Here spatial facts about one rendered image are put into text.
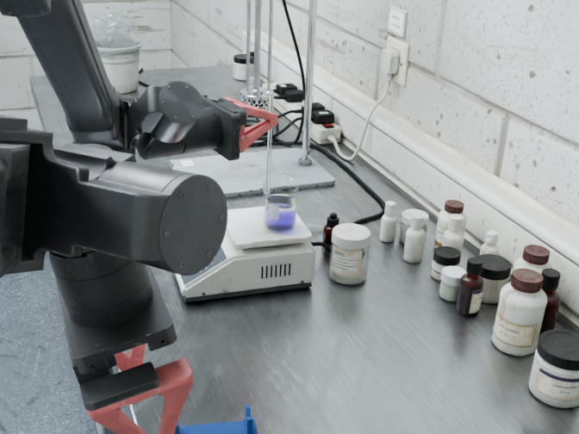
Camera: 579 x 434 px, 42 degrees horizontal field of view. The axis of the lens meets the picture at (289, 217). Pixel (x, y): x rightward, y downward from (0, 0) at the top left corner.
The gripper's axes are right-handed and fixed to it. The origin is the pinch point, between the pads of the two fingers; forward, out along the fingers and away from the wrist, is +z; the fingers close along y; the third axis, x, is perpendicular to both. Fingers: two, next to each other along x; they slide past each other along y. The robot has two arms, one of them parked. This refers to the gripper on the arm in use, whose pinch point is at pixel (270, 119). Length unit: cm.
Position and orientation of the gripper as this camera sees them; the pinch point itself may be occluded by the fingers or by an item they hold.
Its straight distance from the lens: 108.6
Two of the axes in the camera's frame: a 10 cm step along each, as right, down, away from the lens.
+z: 8.4, -1.9, 5.0
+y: -5.3, -3.8, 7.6
